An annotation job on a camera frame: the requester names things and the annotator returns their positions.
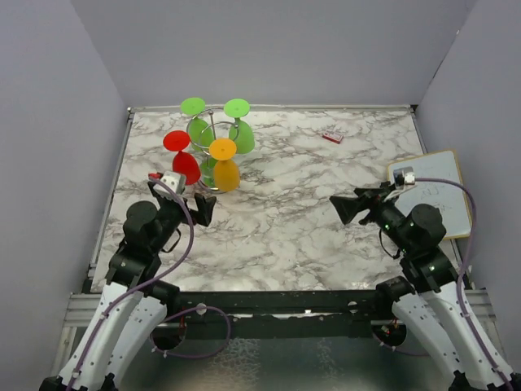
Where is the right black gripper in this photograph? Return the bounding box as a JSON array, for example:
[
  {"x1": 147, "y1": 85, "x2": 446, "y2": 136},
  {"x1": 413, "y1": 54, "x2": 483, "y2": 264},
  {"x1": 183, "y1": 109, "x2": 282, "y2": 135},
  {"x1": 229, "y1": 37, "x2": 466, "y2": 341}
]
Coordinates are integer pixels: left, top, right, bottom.
[{"x1": 331, "y1": 182, "x2": 414, "y2": 253}]

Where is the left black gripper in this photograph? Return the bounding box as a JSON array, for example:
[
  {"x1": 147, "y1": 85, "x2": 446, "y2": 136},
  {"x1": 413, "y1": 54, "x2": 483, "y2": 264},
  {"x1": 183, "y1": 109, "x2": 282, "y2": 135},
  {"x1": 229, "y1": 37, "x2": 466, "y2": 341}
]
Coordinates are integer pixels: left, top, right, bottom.
[{"x1": 151, "y1": 182, "x2": 217, "y2": 253}]

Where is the orange plastic wine glass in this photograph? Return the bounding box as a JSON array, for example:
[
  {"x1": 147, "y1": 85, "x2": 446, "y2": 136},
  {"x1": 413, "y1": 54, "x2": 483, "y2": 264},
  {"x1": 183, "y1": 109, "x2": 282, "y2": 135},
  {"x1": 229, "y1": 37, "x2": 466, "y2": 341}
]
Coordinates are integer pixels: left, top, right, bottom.
[{"x1": 209, "y1": 138, "x2": 240, "y2": 191}]

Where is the red plastic wine glass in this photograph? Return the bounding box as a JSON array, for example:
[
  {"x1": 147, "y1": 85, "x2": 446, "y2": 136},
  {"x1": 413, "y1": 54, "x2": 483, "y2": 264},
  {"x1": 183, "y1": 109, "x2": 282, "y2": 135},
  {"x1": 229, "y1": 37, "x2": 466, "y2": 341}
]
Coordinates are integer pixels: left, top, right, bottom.
[{"x1": 163, "y1": 130, "x2": 201, "y2": 185}]

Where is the green wine glass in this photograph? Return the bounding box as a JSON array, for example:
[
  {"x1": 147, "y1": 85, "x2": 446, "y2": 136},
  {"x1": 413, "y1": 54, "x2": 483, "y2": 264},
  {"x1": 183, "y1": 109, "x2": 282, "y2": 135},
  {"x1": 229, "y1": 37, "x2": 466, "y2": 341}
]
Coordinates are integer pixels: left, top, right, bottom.
[
  {"x1": 224, "y1": 99, "x2": 255, "y2": 154},
  {"x1": 181, "y1": 97, "x2": 215, "y2": 152}
]

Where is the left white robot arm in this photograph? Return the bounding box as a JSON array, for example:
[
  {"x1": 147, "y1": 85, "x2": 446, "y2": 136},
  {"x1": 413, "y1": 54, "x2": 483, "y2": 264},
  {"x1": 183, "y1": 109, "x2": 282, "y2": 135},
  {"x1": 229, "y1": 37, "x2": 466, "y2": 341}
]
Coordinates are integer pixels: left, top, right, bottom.
[{"x1": 40, "y1": 173, "x2": 217, "y2": 390}]

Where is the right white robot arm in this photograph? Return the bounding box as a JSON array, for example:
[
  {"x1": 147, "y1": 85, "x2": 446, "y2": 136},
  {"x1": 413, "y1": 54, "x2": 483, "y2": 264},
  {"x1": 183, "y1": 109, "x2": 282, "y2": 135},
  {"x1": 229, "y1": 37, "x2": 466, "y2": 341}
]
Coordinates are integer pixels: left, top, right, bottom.
[{"x1": 330, "y1": 182, "x2": 520, "y2": 390}]

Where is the chrome wine glass rack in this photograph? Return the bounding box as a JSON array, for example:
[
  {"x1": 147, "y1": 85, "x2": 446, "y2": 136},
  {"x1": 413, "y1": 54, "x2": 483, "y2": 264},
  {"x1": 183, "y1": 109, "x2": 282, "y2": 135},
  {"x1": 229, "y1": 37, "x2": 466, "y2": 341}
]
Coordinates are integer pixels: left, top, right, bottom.
[{"x1": 197, "y1": 107, "x2": 234, "y2": 195}]

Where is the small red white box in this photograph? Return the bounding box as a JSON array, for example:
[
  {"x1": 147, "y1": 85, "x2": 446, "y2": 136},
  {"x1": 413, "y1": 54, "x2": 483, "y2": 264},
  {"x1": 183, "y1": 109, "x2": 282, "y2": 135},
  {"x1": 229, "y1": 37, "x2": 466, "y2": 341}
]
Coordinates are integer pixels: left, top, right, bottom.
[{"x1": 322, "y1": 131, "x2": 344, "y2": 144}]

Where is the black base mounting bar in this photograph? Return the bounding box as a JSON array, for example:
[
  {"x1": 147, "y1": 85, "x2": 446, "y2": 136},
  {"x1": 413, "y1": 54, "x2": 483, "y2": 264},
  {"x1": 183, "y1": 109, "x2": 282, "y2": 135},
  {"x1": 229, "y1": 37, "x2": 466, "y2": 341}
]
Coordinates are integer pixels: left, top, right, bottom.
[{"x1": 153, "y1": 289, "x2": 395, "y2": 340}]

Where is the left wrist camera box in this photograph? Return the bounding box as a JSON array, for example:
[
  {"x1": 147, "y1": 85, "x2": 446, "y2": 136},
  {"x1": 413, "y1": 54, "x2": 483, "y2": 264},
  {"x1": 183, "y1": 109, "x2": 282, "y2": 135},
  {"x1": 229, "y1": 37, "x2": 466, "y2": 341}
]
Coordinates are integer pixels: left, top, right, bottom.
[{"x1": 148, "y1": 171, "x2": 186, "y2": 195}]

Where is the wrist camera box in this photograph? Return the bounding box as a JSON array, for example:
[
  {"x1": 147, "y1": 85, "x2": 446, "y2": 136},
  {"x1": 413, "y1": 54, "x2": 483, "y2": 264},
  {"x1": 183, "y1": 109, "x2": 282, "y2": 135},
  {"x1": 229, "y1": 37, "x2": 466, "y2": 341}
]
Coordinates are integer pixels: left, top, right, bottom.
[
  {"x1": 392, "y1": 166, "x2": 416, "y2": 190},
  {"x1": 148, "y1": 171, "x2": 186, "y2": 195}
]

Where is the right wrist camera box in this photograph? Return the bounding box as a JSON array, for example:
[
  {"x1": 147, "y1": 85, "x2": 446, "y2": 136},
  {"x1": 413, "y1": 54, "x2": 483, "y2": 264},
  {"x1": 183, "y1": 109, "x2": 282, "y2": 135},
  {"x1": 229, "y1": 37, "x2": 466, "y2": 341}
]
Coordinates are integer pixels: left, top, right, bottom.
[{"x1": 392, "y1": 166, "x2": 416, "y2": 190}]

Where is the small whiteboard wooden frame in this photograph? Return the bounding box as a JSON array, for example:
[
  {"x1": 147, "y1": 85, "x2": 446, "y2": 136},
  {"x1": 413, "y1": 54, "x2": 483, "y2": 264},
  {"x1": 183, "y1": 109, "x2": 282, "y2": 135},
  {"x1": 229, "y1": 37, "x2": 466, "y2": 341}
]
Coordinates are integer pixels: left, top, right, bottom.
[{"x1": 387, "y1": 149, "x2": 472, "y2": 239}]

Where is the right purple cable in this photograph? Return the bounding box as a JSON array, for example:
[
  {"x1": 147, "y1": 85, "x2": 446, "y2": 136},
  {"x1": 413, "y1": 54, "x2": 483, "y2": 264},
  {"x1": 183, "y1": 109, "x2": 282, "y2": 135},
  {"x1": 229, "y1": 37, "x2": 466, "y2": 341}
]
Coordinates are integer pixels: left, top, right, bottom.
[{"x1": 378, "y1": 177, "x2": 518, "y2": 391}]

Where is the purple cable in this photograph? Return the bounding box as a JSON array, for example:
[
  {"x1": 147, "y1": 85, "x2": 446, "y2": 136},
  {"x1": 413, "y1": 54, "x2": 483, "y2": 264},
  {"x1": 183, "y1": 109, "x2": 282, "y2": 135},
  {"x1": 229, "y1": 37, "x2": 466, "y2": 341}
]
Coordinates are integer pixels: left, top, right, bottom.
[
  {"x1": 64, "y1": 178, "x2": 233, "y2": 391},
  {"x1": 378, "y1": 177, "x2": 518, "y2": 391}
]

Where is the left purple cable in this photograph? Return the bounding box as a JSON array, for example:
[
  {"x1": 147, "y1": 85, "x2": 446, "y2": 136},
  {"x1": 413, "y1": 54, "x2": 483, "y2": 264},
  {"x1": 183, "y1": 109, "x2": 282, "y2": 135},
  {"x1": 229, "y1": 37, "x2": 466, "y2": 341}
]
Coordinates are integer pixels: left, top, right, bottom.
[{"x1": 64, "y1": 178, "x2": 233, "y2": 391}]

